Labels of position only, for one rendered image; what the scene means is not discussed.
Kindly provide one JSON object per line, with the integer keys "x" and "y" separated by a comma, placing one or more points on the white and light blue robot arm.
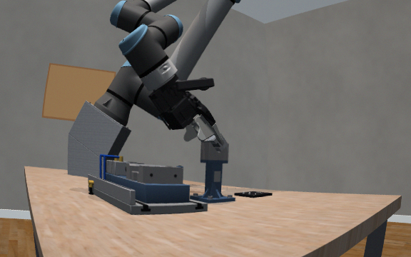
{"x": 147, "y": 65}

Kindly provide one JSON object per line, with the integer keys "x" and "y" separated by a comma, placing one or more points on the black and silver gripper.
{"x": 180, "y": 109}

